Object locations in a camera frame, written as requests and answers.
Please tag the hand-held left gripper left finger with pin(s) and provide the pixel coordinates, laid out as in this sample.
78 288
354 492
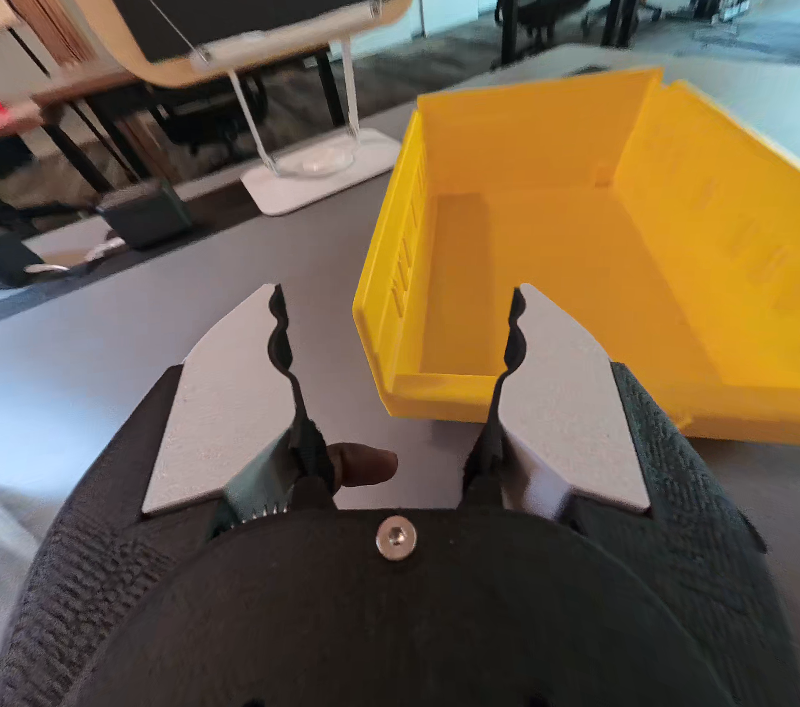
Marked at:
231 394

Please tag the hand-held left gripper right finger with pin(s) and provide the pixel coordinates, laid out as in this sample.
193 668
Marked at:
562 407

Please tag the yellow plastic bin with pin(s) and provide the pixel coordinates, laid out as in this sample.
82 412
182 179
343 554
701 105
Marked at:
562 282

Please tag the grey desk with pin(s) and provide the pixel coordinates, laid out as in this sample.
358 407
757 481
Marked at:
187 294

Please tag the person's left hand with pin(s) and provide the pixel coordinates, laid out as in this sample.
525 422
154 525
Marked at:
365 464

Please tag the black cube device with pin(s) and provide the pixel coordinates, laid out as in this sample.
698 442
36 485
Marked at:
12 260
147 216

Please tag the red plastic bin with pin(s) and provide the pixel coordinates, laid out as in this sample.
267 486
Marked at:
6 116

